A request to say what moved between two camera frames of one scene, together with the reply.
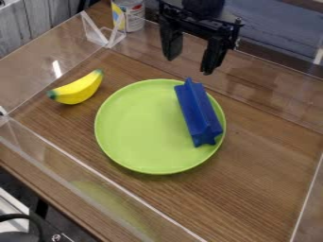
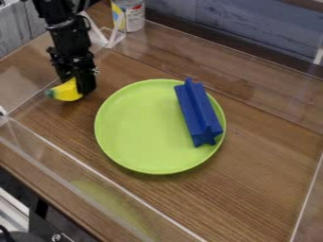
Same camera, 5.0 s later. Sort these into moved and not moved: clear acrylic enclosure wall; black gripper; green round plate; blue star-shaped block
Moved: black gripper
Not moved: blue star-shaped block; green round plate; clear acrylic enclosure wall
